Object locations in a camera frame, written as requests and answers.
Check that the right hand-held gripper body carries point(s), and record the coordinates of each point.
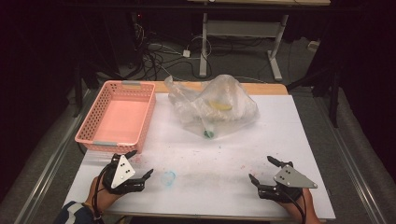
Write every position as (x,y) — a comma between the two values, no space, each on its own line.
(292,179)

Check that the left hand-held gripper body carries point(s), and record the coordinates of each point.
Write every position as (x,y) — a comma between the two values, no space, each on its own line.
(122,172)

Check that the pink perforated plastic basket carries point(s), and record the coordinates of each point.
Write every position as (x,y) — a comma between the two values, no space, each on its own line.
(120,124)

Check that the clear smiley-print plastic bag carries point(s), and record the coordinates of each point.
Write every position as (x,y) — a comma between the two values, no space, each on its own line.
(218,105)

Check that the person's right hand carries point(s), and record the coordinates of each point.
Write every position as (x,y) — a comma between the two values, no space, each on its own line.
(299,205)

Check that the person's left hand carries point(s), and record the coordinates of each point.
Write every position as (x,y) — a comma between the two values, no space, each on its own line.
(104,196)

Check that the white table mat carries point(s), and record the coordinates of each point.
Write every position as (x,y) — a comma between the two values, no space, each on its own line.
(249,161)

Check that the white power adapter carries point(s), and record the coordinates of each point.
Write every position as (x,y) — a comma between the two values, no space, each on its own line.
(186,53)

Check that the metal floor rail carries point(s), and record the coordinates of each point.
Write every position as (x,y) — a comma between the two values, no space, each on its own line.
(49,165)
(355,165)

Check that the white metal desk frame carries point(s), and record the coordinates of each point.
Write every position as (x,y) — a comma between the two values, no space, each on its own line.
(239,29)

